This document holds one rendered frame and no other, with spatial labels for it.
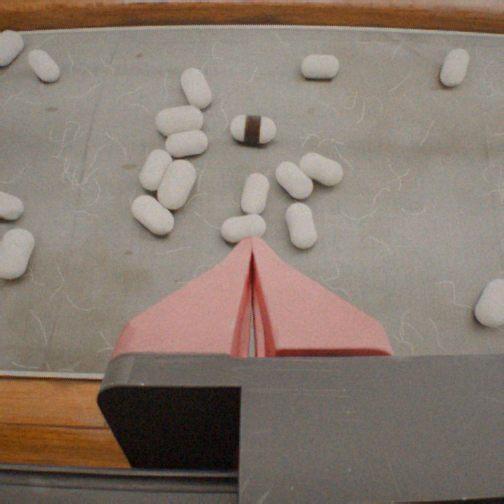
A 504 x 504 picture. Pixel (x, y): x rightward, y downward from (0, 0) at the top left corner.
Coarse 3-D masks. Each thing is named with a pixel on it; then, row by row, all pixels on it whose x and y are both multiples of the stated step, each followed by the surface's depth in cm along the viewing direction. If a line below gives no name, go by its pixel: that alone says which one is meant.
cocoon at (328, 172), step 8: (304, 160) 25; (312, 160) 24; (320, 160) 24; (328, 160) 24; (304, 168) 25; (312, 168) 24; (320, 168) 24; (328, 168) 24; (336, 168) 24; (312, 176) 25; (320, 176) 25; (328, 176) 24; (336, 176) 24; (328, 184) 25
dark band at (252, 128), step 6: (246, 114) 25; (246, 120) 25; (252, 120) 25; (258, 120) 25; (246, 126) 25; (252, 126) 25; (258, 126) 25; (246, 132) 25; (252, 132) 25; (258, 132) 25; (246, 138) 25; (252, 138) 25; (258, 138) 25
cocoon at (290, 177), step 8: (280, 168) 24; (288, 168) 24; (296, 168) 24; (280, 176) 24; (288, 176) 24; (296, 176) 24; (304, 176) 24; (280, 184) 25; (288, 184) 24; (296, 184) 24; (304, 184) 24; (288, 192) 25; (296, 192) 24; (304, 192) 24
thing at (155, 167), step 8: (152, 152) 25; (160, 152) 25; (152, 160) 24; (160, 160) 24; (168, 160) 25; (144, 168) 24; (152, 168) 24; (160, 168) 24; (144, 176) 24; (152, 176) 24; (160, 176) 24; (144, 184) 24; (152, 184) 24
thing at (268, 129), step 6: (234, 120) 25; (240, 120) 25; (264, 120) 25; (270, 120) 25; (234, 126) 25; (240, 126) 25; (264, 126) 25; (270, 126) 25; (234, 132) 25; (240, 132) 25; (264, 132) 25; (270, 132) 25; (240, 138) 26; (264, 138) 25; (270, 138) 26
